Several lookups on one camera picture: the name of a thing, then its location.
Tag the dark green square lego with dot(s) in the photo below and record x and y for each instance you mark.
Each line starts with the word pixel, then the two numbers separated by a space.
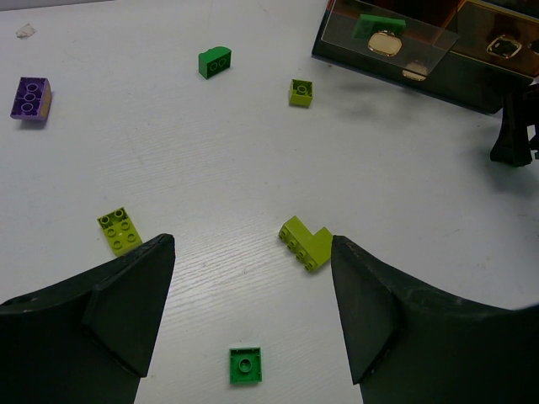
pixel 245 365

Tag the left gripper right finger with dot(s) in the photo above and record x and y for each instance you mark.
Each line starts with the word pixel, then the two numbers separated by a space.
pixel 409 342

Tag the lime small lego brick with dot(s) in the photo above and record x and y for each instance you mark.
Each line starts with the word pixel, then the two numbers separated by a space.
pixel 300 93

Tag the green lego brick top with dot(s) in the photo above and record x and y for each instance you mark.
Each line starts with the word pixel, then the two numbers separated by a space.
pixel 214 61

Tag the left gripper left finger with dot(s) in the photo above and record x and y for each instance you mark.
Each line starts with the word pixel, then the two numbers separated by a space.
pixel 89 338

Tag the teal drawer cabinet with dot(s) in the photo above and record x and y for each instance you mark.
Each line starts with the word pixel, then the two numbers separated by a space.
pixel 495 54

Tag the transparent drawer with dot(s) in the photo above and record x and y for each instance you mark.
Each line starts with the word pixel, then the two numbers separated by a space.
pixel 423 43

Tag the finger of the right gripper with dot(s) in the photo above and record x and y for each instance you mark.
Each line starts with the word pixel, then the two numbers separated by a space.
pixel 518 135

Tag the purple lego brick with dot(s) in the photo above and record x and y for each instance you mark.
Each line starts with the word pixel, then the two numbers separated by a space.
pixel 32 101

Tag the lime rectangular lego brick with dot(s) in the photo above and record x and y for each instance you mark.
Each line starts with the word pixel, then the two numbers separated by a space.
pixel 119 232

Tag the lime L-shaped lego brick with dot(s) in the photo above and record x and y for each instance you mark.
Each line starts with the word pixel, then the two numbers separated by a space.
pixel 312 250

